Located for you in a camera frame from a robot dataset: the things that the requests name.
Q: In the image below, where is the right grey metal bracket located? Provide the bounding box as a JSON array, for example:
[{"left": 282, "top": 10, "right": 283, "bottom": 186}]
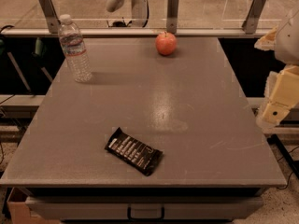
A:
[{"left": 242, "top": 0, "right": 267, "bottom": 35}]

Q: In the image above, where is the black snack bar wrapper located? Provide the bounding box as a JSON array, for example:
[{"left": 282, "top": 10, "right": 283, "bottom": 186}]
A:
[{"left": 105, "top": 128, "right": 163, "bottom": 176}]

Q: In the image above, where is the clear plastic water bottle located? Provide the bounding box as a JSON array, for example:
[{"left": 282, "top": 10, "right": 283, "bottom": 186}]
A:
[{"left": 58, "top": 14, "right": 92, "bottom": 82}]

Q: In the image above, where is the left grey metal bracket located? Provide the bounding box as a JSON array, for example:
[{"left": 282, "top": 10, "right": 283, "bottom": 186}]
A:
[{"left": 38, "top": 0, "right": 60, "bottom": 34}]

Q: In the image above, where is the black cable on floor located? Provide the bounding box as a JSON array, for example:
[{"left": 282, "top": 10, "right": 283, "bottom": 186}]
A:
[{"left": 268, "top": 133, "right": 299, "bottom": 190}]

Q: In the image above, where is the red apple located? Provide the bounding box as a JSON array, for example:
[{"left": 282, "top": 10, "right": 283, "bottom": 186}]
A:
[{"left": 155, "top": 32, "right": 177, "bottom": 56}]

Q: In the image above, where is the grey metal bracket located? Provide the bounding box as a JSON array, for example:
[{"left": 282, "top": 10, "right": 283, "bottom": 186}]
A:
[
  {"left": 166, "top": 0, "right": 179, "bottom": 34},
  {"left": 242, "top": 0, "right": 267, "bottom": 35},
  {"left": 38, "top": 0, "right": 60, "bottom": 34}
]

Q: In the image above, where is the cardboard box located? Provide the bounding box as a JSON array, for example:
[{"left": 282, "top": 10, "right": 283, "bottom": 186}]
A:
[{"left": 7, "top": 188, "right": 60, "bottom": 224}]

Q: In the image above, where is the middle grey metal bracket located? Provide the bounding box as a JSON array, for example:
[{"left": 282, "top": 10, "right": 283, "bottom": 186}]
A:
[{"left": 166, "top": 0, "right": 179, "bottom": 34}]

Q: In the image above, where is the grey drawer with black handle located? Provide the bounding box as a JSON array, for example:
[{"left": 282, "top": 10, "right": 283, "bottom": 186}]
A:
[{"left": 25, "top": 197, "right": 263, "bottom": 221}]

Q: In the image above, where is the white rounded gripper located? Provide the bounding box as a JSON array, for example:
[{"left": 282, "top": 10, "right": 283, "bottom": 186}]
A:
[{"left": 254, "top": 4, "right": 299, "bottom": 129}]

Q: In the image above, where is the grey metal rail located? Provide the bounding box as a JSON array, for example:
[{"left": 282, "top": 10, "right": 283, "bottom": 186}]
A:
[{"left": 1, "top": 28, "right": 270, "bottom": 37}]

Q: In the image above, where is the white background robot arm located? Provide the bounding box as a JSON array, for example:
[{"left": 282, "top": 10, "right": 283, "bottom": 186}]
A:
[{"left": 106, "top": 0, "right": 299, "bottom": 128}]

